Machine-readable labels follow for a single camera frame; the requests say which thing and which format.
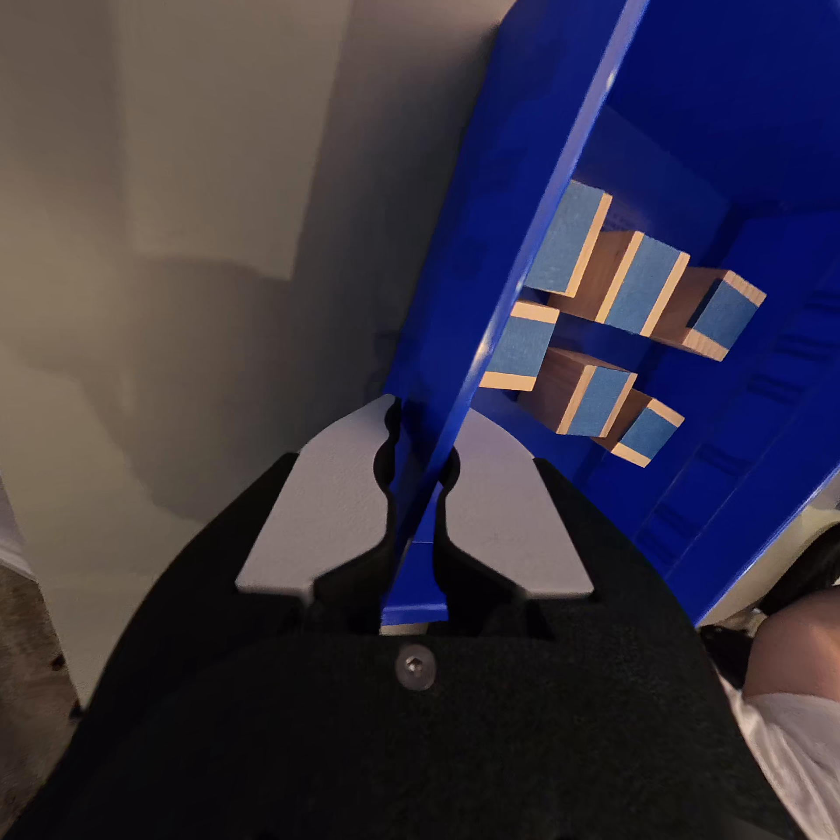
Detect person's white shirt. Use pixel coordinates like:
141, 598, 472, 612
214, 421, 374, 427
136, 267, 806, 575
718, 676, 840, 840

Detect blue plastic bin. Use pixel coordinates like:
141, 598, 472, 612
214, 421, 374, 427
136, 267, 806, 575
379, 0, 840, 630

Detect group of taped wooden cubes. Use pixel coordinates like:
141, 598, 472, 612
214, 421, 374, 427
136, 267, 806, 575
478, 178, 767, 469

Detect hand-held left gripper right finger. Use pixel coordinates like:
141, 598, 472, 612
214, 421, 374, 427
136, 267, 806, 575
434, 410, 597, 601

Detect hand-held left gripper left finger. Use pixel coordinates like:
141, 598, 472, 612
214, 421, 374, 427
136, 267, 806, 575
234, 392, 403, 598

